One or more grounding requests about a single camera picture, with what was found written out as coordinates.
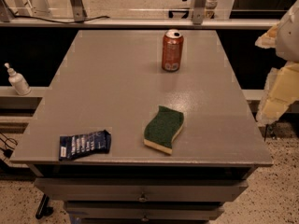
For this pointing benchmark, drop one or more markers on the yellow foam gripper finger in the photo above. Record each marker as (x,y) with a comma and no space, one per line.
(268,39)
(281,90)

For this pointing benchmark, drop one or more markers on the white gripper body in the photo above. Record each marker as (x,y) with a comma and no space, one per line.
(290,36)

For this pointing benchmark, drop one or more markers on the blue rxbar wrapper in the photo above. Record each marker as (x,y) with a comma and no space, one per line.
(82,145)

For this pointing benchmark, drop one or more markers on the orange soda can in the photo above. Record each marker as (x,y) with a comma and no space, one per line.
(172,50)

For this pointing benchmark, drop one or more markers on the green yellow sponge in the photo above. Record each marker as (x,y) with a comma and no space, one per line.
(163,129)

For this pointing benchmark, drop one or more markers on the grey drawer cabinet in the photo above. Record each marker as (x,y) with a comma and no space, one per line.
(113,80)

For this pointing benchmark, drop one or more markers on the white pump bottle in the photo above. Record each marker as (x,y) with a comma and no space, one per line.
(17,81)

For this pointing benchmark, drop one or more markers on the grey metal shelf rail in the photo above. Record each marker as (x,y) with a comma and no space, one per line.
(239,24)

